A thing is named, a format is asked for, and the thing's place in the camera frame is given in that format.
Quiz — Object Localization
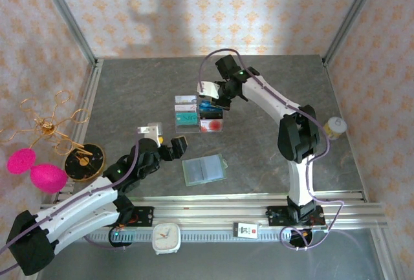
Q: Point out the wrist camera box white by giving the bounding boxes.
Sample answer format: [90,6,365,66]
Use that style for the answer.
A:
[136,122,164,147]
[196,80,222,99]

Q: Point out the yellow can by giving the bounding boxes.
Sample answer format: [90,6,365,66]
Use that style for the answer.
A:
[323,116,348,141]

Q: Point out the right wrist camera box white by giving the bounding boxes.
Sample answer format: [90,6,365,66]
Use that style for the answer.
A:
[196,80,222,99]

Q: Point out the pink egg sponge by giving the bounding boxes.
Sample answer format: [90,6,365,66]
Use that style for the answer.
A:
[30,163,70,195]
[6,148,38,175]

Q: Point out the aluminium frame post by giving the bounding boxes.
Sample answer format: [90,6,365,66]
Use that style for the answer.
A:
[322,0,386,67]
[34,0,100,67]

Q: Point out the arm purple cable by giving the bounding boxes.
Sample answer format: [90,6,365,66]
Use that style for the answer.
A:
[197,48,345,252]
[0,137,140,271]

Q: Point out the small black white calendar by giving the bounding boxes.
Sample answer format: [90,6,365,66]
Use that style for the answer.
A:
[233,222,259,239]

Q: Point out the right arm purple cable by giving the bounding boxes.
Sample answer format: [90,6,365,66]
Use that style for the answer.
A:
[197,48,345,252]

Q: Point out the clear acrylic card holder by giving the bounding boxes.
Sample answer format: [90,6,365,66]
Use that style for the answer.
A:
[174,94,224,135]

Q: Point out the white square alarm clock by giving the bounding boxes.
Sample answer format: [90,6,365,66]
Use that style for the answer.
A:
[151,222,182,255]

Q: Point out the grey slotted cable duct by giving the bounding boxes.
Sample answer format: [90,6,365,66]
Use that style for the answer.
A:
[83,230,328,244]

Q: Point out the aluminium side rail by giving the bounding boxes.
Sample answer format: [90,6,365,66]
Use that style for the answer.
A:
[52,59,105,204]
[322,62,369,202]

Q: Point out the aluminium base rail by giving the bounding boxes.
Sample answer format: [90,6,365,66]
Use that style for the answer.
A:
[38,191,389,230]

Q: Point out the black gold round clock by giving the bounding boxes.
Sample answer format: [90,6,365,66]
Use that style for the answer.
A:
[63,143,106,182]

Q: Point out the gold wire ornament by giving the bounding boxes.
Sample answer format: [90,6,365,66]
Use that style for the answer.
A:
[0,89,93,156]

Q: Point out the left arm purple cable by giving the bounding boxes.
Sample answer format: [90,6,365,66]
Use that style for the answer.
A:
[0,137,140,271]

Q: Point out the teal card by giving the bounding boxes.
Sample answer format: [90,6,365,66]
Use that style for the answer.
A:
[175,113,199,126]

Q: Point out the red white card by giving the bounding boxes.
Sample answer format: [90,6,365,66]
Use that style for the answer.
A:
[200,119,224,133]

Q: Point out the green card wallet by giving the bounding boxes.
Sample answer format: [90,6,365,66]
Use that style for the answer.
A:
[180,153,229,187]

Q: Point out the blue card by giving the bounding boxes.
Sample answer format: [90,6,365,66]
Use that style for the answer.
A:
[199,100,224,113]

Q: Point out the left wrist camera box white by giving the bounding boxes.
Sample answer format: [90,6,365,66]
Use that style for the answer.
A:
[136,122,164,147]

